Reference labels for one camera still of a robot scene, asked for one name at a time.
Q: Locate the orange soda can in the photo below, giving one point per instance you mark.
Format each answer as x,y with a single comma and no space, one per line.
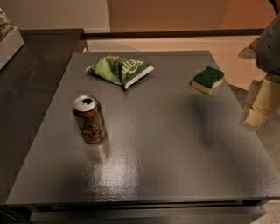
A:
87,112

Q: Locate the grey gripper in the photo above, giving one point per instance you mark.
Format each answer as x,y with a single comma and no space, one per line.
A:
269,52

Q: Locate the dark side counter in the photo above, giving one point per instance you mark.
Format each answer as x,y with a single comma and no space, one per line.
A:
27,85

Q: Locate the white box on counter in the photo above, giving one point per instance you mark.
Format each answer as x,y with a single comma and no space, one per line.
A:
10,39

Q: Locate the green and yellow sponge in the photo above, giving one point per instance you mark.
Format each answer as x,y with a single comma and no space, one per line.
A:
207,80

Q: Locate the green chip bag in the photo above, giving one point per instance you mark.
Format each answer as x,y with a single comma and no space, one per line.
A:
119,70

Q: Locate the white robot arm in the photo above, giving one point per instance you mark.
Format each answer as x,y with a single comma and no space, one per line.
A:
274,5

